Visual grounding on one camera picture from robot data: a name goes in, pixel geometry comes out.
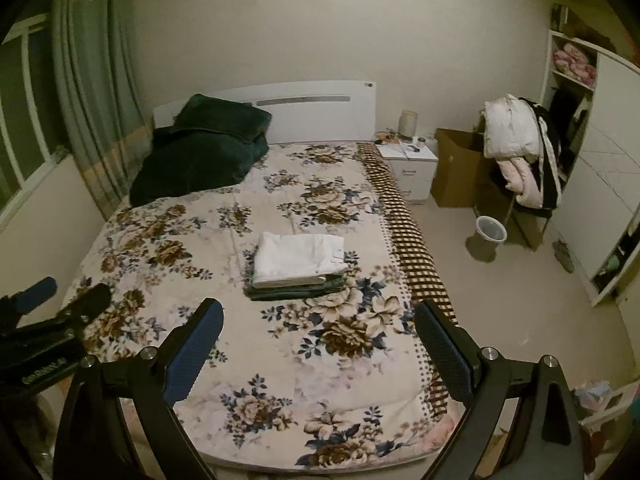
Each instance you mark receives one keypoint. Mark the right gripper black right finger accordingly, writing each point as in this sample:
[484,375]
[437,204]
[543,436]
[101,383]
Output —
[544,440]

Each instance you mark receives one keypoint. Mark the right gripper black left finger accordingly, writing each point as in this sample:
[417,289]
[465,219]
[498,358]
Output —
[93,439]

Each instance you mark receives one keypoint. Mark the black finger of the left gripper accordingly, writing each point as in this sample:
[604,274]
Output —
[31,298]
[87,307]

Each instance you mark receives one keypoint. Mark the white pants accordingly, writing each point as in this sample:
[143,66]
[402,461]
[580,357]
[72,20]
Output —
[298,259]

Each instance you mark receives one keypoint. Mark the green curtain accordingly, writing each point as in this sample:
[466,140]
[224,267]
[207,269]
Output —
[93,57]

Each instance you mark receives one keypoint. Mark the floral bed blanket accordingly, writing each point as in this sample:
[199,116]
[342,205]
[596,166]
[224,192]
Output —
[335,383]

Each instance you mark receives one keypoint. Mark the dark green blanket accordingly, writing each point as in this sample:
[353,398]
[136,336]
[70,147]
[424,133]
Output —
[212,143]

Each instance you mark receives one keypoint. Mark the folded blue jeans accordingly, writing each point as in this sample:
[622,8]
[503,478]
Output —
[334,283]

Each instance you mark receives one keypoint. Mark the wooden chair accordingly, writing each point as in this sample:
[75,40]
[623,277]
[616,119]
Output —
[525,226]

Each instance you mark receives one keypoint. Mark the white waste bin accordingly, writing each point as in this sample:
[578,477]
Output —
[489,235]

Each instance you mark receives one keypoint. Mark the pink garment on chair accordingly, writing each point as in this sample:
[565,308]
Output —
[521,182]

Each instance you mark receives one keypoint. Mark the black garment on chair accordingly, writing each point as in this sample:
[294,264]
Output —
[546,169]

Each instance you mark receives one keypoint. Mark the white headboard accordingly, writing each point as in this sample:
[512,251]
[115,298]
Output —
[318,111]

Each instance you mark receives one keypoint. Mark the brown cardboard box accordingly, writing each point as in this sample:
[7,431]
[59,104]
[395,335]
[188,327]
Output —
[460,169]

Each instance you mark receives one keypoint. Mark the white nightstand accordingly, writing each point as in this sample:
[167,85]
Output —
[413,168]

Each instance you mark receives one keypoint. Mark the white jacket on chair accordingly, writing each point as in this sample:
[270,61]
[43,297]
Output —
[510,129]

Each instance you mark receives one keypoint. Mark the white table lamp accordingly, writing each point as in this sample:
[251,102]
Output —
[407,123]

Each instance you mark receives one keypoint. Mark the white wardrobe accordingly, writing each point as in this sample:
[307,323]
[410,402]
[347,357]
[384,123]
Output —
[599,215]

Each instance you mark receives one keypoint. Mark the pink bedding in wardrobe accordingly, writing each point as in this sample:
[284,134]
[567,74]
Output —
[574,63]

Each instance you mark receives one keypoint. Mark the window frame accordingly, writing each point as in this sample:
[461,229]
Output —
[33,136]

